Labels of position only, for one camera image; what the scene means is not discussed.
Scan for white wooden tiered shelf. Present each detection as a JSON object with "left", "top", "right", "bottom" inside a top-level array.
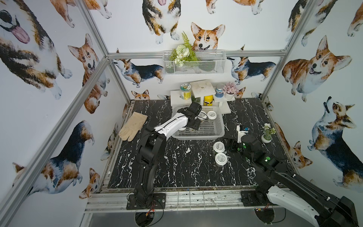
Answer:
[{"left": 171, "top": 79, "right": 235, "bottom": 114}]

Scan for small green plant pot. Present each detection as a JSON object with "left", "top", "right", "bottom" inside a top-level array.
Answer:
[{"left": 192, "top": 96, "right": 200, "bottom": 104}]

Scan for aluminium frame rail front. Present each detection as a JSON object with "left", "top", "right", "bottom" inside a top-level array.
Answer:
[{"left": 85, "top": 190, "right": 273, "bottom": 213}]

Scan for blue white small jar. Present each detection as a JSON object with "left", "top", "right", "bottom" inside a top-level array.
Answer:
[{"left": 215, "top": 83, "right": 224, "bottom": 98}]

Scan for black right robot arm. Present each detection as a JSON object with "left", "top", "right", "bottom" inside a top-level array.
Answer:
[{"left": 226, "top": 135, "right": 358, "bottom": 227}]

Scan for artificial green fern flowers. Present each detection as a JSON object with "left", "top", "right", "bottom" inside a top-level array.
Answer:
[{"left": 169, "top": 31, "right": 199, "bottom": 67}]

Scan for pink flower pot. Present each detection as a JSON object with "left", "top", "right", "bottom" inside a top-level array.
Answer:
[{"left": 223, "top": 82, "right": 238, "bottom": 100}]

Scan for small white potted flower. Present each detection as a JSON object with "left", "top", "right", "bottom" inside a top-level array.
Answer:
[{"left": 261, "top": 123, "right": 276, "bottom": 143}]

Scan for yellow sunflower seed can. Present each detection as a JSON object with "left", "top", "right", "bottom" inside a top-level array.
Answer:
[{"left": 180, "top": 83, "right": 192, "bottom": 100}]

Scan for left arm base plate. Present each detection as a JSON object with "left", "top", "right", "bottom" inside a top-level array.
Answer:
[{"left": 126, "top": 193, "right": 166, "bottom": 210}]

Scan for yogurt cup row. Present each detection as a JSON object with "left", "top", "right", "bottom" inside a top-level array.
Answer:
[
  {"left": 213, "top": 141, "right": 226, "bottom": 153},
  {"left": 215, "top": 153, "right": 228, "bottom": 166},
  {"left": 198, "top": 111, "right": 208, "bottom": 121},
  {"left": 207, "top": 111, "right": 218, "bottom": 121}
]

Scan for beige work glove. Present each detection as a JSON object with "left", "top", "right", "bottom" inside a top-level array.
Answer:
[{"left": 119, "top": 112, "right": 147, "bottom": 141}]

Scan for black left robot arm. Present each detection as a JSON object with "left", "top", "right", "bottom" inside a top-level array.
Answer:
[{"left": 134, "top": 102, "right": 202, "bottom": 207}]

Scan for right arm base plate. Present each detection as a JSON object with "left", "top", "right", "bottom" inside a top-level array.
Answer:
[{"left": 240, "top": 190, "right": 270, "bottom": 207}]

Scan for white wire wall basket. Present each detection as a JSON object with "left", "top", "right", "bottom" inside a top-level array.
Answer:
[{"left": 163, "top": 50, "right": 226, "bottom": 75}]

